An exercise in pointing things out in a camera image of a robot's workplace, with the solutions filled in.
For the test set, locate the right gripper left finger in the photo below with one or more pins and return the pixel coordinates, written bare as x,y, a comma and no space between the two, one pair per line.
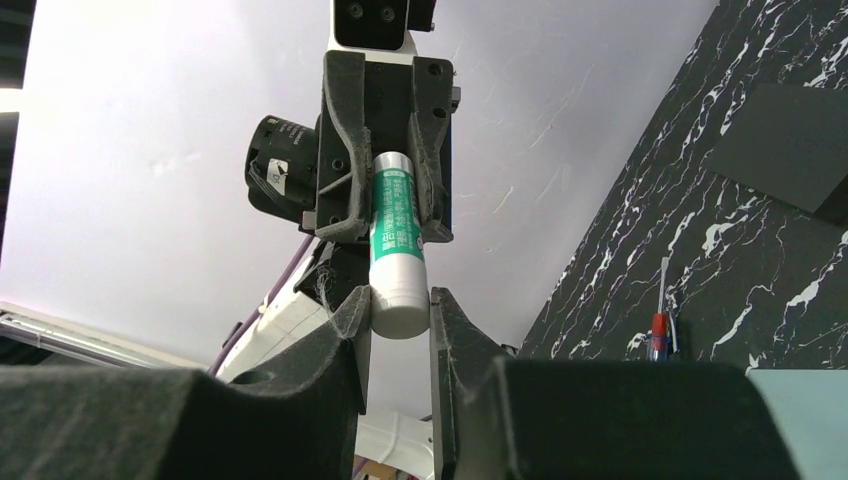
292,417

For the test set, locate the aluminium frame rail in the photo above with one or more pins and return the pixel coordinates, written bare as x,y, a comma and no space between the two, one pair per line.
86,344

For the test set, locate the teal paper envelope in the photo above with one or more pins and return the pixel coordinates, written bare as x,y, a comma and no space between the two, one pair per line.
809,408

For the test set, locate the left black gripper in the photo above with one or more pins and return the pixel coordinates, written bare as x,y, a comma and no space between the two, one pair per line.
322,177

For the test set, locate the black foam block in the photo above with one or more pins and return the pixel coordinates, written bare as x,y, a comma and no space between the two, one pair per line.
790,143

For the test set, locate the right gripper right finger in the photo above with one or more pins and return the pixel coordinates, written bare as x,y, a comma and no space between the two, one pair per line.
496,416

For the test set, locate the green white marker pen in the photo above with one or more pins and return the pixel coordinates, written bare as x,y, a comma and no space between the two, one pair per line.
397,274

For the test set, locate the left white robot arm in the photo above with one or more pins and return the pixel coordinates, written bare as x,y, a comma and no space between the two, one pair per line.
313,287

